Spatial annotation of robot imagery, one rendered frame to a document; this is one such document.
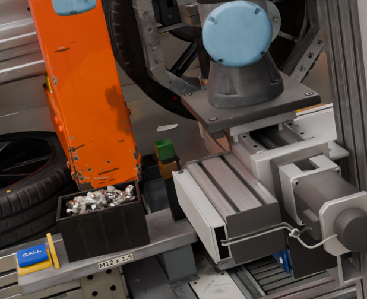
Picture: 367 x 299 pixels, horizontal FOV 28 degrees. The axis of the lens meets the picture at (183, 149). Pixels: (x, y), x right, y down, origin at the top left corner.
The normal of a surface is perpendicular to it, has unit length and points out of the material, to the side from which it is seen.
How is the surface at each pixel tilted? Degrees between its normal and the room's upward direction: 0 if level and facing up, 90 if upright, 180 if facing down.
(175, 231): 0
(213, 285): 0
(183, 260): 90
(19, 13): 90
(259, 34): 97
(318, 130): 0
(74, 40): 90
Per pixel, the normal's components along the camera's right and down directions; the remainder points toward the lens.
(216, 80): -0.80, 0.07
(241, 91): -0.15, 0.08
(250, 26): 0.01, 0.48
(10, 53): 0.27, 0.29
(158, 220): -0.19, -0.92
